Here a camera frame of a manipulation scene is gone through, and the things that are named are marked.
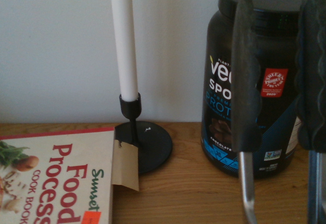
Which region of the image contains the black metal candle holder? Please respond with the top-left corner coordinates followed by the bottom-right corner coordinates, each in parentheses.
top-left (114, 92), bottom-right (174, 175)

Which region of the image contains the white taper candle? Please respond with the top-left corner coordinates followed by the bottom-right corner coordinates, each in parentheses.
top-left (108, 0), bottom-right (140, 100)

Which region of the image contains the black protein powder tub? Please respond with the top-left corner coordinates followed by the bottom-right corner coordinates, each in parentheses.
top-left (201, 0), bottom-right (326, 180)

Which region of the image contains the Sunset food processor cookbook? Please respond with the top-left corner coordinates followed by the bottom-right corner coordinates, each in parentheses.
top-left (0, 127), bottom-right (140, 224)

